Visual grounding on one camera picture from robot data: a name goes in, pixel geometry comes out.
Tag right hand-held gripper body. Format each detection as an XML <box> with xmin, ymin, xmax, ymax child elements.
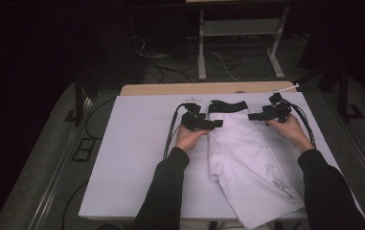
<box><xmin>261</xmin><ymin>91</ymin><xmax>293</xmax><ymax>125</ymax></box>

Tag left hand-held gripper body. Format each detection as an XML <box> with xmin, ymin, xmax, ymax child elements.
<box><xmin>180</xmin><ymin>97</ymin><xmax>211</xmax><ymax>131</ymax></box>

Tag white shorts with black waistband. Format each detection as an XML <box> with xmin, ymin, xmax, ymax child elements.
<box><xmin>207</xmin><ymin>100</ymin><xmax>307</xmax><ymax>230</ymax></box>

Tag person's left hand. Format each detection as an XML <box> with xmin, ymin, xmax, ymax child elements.
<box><xmin>174</xmin><ymin>125</ymin><xmax>211</xmax><ymax>153</ymax></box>

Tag person's right hand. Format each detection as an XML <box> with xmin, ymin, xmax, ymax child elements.
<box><xmin>266</xmin><ymin>113</ymin><xmax>315</xmax><ymax>154</ymax></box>

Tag thin white rod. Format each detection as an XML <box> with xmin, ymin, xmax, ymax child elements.
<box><xmin>267</xmin><ymin>82</ymin><xmax>301</xmax><ymax>95</ymax></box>

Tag black metal stand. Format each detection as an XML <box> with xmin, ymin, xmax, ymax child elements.
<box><xmin>322</xmin><ymin>60</ymin><xmax>365</xmax><ymax>123</ymax></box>
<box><xmin>64</xmin><ymin>60</ymin><xmax>99</xmax><ymax>127</ymax></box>

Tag white table mat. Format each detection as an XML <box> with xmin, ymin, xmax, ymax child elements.
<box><xmin>79</xmin><ymin>92</ymin><xmax>365</xmax><ymax>222</ymax></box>

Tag white metal stand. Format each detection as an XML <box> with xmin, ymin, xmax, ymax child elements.
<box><xmin>197</xmin><ymin>6</ymin><xmax>291</xmax><ymax>81</ymax></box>

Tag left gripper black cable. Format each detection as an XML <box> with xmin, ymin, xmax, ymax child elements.
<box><xmin>162</xmin><ymin>103</ymin><xmax>191</xmax><ymax>161</ymax></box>

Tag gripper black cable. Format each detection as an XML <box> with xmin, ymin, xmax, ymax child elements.
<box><xmin>162</xmin><ymin>103</ymin><xmax>191</xmax><ymax>161</ymax></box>
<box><xmin>284</xmin><ymin>99</ymin><xmax>317</xmax><ymax>150</ymax></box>

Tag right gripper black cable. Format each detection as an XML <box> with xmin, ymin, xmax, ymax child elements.
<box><xmin>284</xmin><ymin>99</ymin><xmax>317</xmax><ymax>150</ymax></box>

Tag white floor cable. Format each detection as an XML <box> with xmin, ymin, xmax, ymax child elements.
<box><xmin>212</xmin><ymin>50</ymin><xmax>240</xmax><ymax>83</ymax></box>

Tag black floor cable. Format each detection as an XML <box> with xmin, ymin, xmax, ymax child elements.
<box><xmin>84</xmin><ymin>96</ymin><xmax>118</xmax><ymax>141</ymax></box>

